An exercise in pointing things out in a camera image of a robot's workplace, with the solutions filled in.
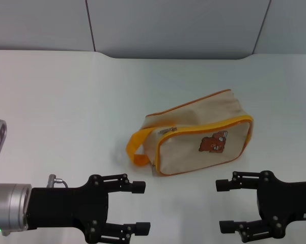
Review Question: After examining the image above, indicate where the beige food bag orange trim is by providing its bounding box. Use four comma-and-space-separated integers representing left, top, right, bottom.
126, 88, 254, 177

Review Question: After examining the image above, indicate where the left gripper cable connector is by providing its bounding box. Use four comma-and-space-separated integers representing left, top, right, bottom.
48, 174, 71, 189

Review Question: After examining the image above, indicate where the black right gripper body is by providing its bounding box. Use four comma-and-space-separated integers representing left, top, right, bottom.
256, 170, 306, 240

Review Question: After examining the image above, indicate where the silver zipper pull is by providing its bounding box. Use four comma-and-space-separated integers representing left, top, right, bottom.
156, 126, 178, 135

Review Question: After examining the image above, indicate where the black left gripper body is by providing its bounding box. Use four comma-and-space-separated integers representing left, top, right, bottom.
27, 174, 110, 244

